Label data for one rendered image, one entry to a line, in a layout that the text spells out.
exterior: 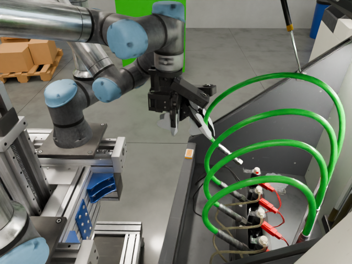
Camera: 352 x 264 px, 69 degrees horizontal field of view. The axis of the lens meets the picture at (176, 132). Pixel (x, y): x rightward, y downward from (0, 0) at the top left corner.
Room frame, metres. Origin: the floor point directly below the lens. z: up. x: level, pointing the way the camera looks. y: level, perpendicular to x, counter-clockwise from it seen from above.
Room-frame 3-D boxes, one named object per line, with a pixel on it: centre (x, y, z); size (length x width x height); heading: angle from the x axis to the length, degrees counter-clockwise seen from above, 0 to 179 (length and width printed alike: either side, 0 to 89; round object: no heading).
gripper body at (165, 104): (0.64, 0.03, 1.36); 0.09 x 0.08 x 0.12; 79
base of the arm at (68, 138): (0.85, 0.42, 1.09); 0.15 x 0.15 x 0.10
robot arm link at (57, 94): (0.86, 0.42, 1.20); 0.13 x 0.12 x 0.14; 148
